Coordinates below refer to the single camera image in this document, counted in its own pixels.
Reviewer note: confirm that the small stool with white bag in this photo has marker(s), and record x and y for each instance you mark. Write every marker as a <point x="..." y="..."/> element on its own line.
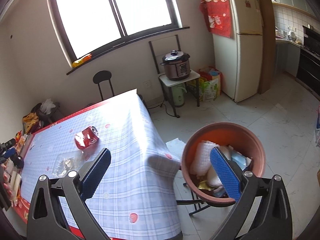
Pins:
<point x="48" y="112"/>

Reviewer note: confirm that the yellow snack bags pile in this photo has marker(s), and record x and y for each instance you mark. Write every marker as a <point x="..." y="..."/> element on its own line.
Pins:
<point x="31" y="123"/>

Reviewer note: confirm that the person's left hand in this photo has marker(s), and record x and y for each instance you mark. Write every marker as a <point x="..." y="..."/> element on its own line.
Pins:
<point x="6" y="183"/>

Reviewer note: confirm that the white tissue trash in bin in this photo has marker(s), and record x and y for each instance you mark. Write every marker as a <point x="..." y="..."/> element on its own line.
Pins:
<point x="201" y="165"/>

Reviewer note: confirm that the red cloth on refrigerator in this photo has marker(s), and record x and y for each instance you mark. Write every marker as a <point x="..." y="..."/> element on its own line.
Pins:
<point x="217" y="16"/>

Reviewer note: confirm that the green and red shopping bags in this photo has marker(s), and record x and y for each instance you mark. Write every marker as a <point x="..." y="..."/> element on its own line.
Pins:
<point x="209" y="84"/>

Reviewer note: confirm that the gold foil wrapper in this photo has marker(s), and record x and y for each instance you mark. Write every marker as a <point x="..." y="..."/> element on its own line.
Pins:
<point x="204" y="186"/>

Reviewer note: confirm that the yellow item on windowsill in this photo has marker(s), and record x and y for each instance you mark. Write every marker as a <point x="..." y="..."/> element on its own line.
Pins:
<point x="82" y="60"/>

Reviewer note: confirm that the black stove and oven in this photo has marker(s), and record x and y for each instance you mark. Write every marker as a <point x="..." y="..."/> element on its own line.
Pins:
<point x="309" y="66"/>

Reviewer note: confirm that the small white side table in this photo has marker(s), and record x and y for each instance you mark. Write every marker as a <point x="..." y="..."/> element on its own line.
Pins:
<point x="167" y="84"/>

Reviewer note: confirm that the clear plastic clamshell container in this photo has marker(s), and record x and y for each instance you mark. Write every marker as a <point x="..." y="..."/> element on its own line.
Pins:
<point x="66" y="162"/>

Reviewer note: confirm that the window with dark frame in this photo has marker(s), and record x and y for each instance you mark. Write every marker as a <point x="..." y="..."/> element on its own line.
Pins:
<point x="102" y="26"/>

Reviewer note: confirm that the electric pressure cooker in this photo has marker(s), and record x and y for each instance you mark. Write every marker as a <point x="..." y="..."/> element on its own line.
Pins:
<point x="176" y="65"/>

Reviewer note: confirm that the terracotta plastic trash bin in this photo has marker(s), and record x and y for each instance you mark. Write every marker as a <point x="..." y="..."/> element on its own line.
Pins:
<point x="223" y="134"/>

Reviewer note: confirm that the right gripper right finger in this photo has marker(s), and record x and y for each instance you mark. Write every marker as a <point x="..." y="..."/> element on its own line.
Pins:
<point x="228" y="177"/>

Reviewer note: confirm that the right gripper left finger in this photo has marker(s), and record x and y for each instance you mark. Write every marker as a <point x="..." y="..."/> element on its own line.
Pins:
<point x="92" y="173"/>

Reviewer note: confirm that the white refrigerator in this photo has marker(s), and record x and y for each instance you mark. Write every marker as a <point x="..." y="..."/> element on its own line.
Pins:
<point x="239" y="58"/>

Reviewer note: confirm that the green electric kettle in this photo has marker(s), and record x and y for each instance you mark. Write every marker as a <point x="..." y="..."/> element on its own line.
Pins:
<point x="178" y="92"/>

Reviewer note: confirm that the crushed red soda can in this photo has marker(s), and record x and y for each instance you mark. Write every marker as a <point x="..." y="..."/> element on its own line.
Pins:
<point x="86" y="138"/>

